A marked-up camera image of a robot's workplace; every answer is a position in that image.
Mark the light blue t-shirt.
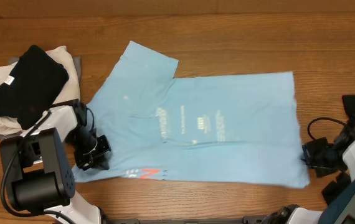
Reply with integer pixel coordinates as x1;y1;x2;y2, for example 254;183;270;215
73;42;310;189

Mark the black garment at right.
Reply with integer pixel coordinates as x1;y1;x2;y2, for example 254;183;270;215
322;95;355;204

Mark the folded beige garment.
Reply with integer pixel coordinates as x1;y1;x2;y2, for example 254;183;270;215
0;46;82;139

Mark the folded black garment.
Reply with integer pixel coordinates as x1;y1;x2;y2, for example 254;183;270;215
0;45;69;130

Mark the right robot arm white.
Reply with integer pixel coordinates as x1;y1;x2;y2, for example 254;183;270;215
262;116;355;224

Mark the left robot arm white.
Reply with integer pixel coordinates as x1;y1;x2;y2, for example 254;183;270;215
0;100;111;223

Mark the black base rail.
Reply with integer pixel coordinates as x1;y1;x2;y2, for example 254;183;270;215
102;215;265;224

